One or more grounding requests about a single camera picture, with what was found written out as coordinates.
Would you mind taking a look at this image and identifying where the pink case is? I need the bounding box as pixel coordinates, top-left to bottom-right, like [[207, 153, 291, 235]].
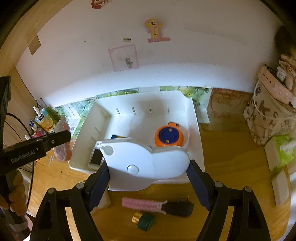
[[258, 64, 294, 105]]

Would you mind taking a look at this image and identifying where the green tissue pack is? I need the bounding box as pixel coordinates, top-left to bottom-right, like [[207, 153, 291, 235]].
[[264, 135, 296, 171]]

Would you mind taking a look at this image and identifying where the green perfume bottle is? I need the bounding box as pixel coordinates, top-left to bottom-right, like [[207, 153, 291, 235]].
[[131, 212, 155, 232]]

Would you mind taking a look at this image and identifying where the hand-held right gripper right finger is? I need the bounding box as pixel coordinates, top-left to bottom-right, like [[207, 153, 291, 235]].
[[187, 160, 271, 241]]

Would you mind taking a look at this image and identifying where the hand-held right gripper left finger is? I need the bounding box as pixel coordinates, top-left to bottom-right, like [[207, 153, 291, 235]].
[[30, 162, 111, 241]]

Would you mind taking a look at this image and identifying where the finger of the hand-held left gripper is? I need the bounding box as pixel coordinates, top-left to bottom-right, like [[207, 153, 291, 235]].
[[38, 130, 71, 151]]

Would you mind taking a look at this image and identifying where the yellow pony wall sticker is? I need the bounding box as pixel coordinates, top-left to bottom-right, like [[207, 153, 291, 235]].
[[144, 19, 170, 43]]

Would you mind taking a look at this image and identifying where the white plastic bin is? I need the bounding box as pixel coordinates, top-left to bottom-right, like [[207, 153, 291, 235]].
[[68, 90, 205, 192]]

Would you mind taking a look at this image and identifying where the orange juice packet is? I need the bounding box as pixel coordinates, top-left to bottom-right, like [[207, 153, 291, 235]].
[[35, 109, 57, 132]]

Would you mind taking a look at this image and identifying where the white digital camera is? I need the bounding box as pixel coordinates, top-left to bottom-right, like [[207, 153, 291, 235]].
[[87, 147, 104, 171]]

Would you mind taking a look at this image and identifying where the white tape dispenser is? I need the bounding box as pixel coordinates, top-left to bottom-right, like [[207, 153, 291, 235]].
[[94, 137, 190, 180]]

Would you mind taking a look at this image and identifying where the wooden shelf unit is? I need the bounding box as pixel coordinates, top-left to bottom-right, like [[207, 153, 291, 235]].
[[0, 0, 77, 149]]

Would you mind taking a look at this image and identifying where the pink framed wall sticker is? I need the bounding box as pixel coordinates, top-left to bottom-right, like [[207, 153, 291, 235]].
[[108, 44, 140, 72]]

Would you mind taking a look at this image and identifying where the white oblong case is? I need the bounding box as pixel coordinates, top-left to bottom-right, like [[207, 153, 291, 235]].
[[270, 170, 290, 207]]

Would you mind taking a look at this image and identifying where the green fruit print poster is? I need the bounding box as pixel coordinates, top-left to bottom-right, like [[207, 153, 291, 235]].
[[54, 85, 212, 123]]

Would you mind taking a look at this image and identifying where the brown haired doll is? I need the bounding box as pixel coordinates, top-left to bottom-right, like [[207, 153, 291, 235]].
[[275, 25, 296, 91]]

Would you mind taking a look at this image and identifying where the white carton box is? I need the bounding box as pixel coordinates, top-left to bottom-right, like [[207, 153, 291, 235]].
[[65, 104, 81, 135]]

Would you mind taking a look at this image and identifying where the thin black cable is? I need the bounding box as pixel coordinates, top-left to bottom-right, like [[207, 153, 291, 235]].
[[6, 112, 37, 172]]

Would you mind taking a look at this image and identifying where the orange round toy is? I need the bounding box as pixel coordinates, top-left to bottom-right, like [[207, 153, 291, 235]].
[[154, 122, 185, 147]]

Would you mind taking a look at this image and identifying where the person's left hand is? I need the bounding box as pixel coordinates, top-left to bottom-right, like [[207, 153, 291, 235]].
[[9, 172, 27, 216]]

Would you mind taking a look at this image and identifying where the red wall sticker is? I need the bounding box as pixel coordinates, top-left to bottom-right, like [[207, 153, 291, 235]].
[[91, 0, 109, 10]]

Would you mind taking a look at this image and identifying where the brown paper poster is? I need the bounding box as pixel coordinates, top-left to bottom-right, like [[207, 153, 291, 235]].
[[209, 88, 253, 126]]

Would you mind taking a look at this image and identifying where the pink packet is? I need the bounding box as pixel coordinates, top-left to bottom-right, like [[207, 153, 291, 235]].
[[32, 130, 55, 139]]

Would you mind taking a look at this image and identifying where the black plug adapter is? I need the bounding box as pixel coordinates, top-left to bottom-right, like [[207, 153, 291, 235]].
[[165, 196, 195, 217]]

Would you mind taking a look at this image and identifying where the letter print canvas bag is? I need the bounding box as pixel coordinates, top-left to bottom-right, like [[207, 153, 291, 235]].
[[243, 79, 296, 146]]

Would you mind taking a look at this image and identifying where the pink correction tape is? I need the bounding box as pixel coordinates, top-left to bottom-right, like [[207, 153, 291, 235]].
[[53, 117, 72, 162]]

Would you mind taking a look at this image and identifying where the pink cable black plug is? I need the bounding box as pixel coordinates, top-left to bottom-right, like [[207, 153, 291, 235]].
[[121, 197, 168, 215]]

